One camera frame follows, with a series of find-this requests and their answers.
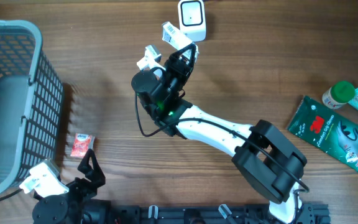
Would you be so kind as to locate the white small packet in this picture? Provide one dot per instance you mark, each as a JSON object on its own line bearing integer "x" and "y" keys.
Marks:
{"x": 174, "y": 36}

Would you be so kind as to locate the green gloves package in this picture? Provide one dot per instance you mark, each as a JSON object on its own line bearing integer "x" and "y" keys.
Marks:
{"x": 327, "y": 130}

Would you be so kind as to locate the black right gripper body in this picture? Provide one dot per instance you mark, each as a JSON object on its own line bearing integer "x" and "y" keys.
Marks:
{"x": 176, "y": 77}

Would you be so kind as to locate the red tissue pack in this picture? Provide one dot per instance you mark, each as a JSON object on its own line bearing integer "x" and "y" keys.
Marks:
{"x": 82, "y": 143}

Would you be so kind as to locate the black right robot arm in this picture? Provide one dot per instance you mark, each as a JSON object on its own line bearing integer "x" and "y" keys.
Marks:
{"x": 270, "y": 163}

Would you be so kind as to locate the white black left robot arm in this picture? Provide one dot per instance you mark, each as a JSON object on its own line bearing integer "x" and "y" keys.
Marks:
{"x": 74, "y": 202}

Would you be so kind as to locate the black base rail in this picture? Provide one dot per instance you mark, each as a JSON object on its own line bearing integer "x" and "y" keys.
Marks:
{"x": 309, "y": 213}

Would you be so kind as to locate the white barcode scanner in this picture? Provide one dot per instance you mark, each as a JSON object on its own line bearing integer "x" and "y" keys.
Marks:
{"x": 192, "y": 19}

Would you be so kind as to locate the green lid Knorr jar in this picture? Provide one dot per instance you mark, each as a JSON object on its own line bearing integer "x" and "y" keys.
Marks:
{"x": 339, "y": 95}

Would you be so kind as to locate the grey plastic basket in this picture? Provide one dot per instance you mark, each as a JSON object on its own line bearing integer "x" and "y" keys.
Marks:
{"x": 31, "y": 102}

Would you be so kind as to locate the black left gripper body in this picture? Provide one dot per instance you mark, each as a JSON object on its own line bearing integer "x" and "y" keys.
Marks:
{"x": 81, "y": 190}

